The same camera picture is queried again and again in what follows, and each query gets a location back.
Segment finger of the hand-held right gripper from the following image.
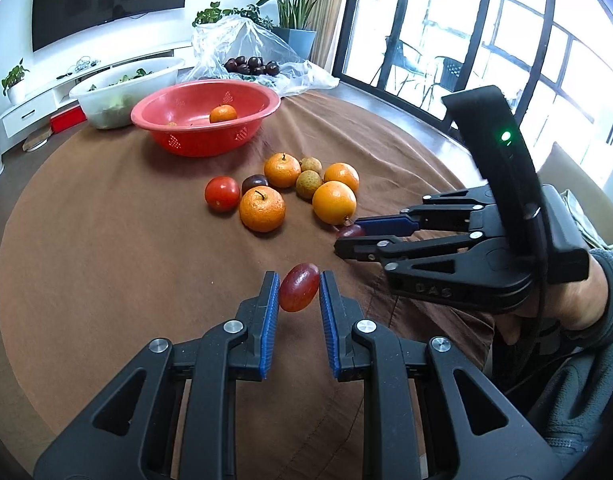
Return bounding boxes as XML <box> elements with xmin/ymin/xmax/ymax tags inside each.
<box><xmin>353</xmin><ymin>185</ymin><xmax>497</xmax><ymax>238</ymax></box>
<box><xmin>333</xmin><ymin>232</ymin><xmax>534</xmax><ymax>316</ymax></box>

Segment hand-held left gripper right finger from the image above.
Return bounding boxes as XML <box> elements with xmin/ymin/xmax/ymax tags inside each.
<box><xmin>319</xmin><ymin>270</ymin><xmax>562</xmax><ymax>480</ymax></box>

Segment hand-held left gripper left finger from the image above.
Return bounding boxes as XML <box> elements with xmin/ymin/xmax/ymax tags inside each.
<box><xmin>34</xmin><ymin>271</ymin><xmax>281</xmax><ymax>480</ymax></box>

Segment orange with stem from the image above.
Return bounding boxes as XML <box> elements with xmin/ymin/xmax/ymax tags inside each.
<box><xmin>239</xmin><ymin>186</ymin><xmax>286</xmax><ymax>234</ymax></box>

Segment red tomato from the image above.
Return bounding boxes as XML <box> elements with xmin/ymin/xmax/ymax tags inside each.
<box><xmin>204</xmin><ymin>176</ymin><xmax>240</xmax><ymax>213</ymax></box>

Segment dark purple plum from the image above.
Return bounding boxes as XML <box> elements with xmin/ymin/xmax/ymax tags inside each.
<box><xmin>241</xmin><ymin>174</ymin><xmax>270</xmax><ymax>196</ymax></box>

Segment red plastic basin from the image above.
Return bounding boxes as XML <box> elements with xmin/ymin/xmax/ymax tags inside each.
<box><xmin>130</xmin><ymin>79</ymin><xmax>282</xmax><ymax>158</ymax></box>

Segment person's right forearm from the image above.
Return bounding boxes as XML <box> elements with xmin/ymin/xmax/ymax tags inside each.
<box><xmin>491</xmin><ymin>249</ymin><xmax>613</xmax><ymax>466</ymax></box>

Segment person's right hand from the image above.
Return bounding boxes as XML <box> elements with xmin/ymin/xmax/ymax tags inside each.
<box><xmin>496</xmin><ymin>255</ymin><xmax>612</xmax><ymax>346</ymax></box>

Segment black balcony chair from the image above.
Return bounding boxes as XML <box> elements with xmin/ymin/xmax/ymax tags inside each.
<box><xmin>371</xmin><ymin>35</ymin><xmax>427</xmax><ymax>106</ymax></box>
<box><xmin>426</xmin><ymin>55</ymin><xmax>467</xmax><ymax>111</ymax></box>

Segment large-leaf plant in dark pot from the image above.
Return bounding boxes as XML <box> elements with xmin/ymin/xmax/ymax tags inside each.
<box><xmin>251</xmin><ymin>0</ymin><xmax>362</xmax><ymax>63</ymax></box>

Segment pile of dark plums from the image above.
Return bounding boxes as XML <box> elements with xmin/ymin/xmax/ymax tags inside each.
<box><xmin>223</xmin><ymin>55</ymin><xmax>282</xmax><ymax>77</ymax></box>

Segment black framed glass door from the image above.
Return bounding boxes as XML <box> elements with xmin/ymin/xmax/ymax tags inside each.
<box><xmin>333</xmin><ymin>0</ymin><xmax>613</xmax><ymax>161</ymax></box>

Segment beige curtain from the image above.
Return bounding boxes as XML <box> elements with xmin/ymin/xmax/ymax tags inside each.
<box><xmin>306</xmin><ymin>0</ymin><xmax>357</xmax><ymax>73</ymax></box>

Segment clear plastic bag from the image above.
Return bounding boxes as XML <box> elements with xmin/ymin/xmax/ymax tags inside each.
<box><xmin>179</xmin><ymin>15</ymin><xmax>341</xmax><ymax>98</ymax></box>

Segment bushy plant in white pot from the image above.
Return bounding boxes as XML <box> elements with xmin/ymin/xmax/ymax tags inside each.
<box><xmin>226</xmin><ymin>4</ymin><xmax>274</xmax><ymax>31</ymax></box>

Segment white plastic basin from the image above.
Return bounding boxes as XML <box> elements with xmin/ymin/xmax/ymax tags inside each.
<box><xmin>69</xmin><ymin>56</ymin><xmax>186</xmax><ymax>130</ymax></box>

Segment green leafy vegetables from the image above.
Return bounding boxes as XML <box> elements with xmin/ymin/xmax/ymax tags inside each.
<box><xmin>89</xmin><ymin>67</ymin><xmax>154</xmax><ymax>111</ymax></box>

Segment red box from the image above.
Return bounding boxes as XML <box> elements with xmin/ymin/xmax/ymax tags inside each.
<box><xmin>49</xmin><ymin>105</ymin><xmax>88</xmax><ymax>135</ymax></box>

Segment beige flat floor object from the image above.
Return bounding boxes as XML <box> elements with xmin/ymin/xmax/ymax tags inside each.
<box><xmin>22</xmin><ymin>127</ymin><xmax>54</xmax><ymax>153</ymax></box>

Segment white television cabinet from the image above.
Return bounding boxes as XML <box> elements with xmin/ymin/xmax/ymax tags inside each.
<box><xmin>0</xmin><ymin>40</ymin><xmax>197</xmax><ymax>138</ymax></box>

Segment tangle of cables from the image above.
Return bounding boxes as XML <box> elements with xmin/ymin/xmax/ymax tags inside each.
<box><xmin>56</xmin><ymin>57</ymin><xmax>102</xmax><ymax>80</ymax></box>

